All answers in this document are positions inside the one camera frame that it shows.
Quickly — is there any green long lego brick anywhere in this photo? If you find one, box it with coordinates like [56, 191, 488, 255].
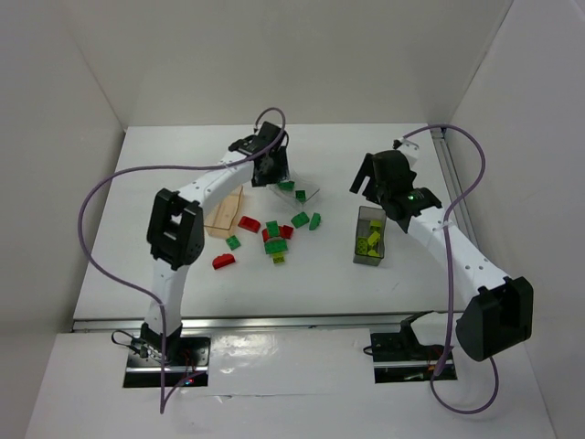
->
[277, 180, 295, 192]

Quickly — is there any green upturned square lego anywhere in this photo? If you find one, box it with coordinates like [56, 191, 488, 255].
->
[295, 190, 307, 203]

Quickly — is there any lime square lego brick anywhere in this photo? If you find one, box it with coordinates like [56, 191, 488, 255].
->
[369, 220, 382, 231]

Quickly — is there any lime sloped lego brick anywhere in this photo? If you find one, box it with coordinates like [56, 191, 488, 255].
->
[367, 231, 381, 247]

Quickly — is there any green sloped square lego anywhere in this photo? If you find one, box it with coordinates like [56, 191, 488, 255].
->
[291, 212, 310, 229]

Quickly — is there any red curved lego brick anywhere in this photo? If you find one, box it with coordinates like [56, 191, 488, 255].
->
[238, 216, 261, 233]

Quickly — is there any lime long lego brick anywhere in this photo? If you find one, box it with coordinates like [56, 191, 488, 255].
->
[356, 236, 369, 255]

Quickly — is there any red arch lego brick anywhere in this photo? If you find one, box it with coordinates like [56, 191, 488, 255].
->
[261, 225, 294, 243]

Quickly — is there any green square lego brick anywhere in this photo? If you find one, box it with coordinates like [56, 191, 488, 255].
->
[226, 235, 241, 251]

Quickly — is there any red half-round lego brick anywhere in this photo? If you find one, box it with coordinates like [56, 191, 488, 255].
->
[212, 253, 236, 270]

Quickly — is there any green curved slope lego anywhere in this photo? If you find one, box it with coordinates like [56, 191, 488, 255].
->
[309, 212, 322, 230]

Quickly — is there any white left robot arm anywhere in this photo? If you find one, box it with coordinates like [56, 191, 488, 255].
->
[141, 122, 289, 361]

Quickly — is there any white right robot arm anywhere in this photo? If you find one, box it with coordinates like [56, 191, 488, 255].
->
[350, 150, 534, 361]

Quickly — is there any clear transparent plastic container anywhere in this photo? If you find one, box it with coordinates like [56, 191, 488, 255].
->
[269, 170, 321, 212]

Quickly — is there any smoky grey plastic container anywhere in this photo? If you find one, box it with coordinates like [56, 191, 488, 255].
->
[353, 206, 387, 267]

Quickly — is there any amber transparent plastic container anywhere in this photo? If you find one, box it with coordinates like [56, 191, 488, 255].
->
[204, 185, 244, 240]

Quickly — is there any green flat lego brick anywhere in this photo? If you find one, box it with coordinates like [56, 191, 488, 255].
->
[264, 239, 288, 254]

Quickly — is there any lime small lego brick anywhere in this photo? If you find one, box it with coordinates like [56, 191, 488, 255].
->
[271, 252, 285, 265]

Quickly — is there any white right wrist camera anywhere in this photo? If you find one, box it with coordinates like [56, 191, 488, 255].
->
[392, 137, 420, 167]

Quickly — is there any aluminium side rail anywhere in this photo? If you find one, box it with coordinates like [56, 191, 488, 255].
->
[430, 128, 478, 245]

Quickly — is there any aluminium front rail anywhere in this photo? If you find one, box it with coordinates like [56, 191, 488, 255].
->
[70, 310, 463, 334]

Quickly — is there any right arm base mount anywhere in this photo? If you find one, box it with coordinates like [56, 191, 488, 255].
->
[362, 312, 444, 384]

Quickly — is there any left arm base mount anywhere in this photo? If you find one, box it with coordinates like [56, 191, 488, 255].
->
[111, 330, 211, 389]

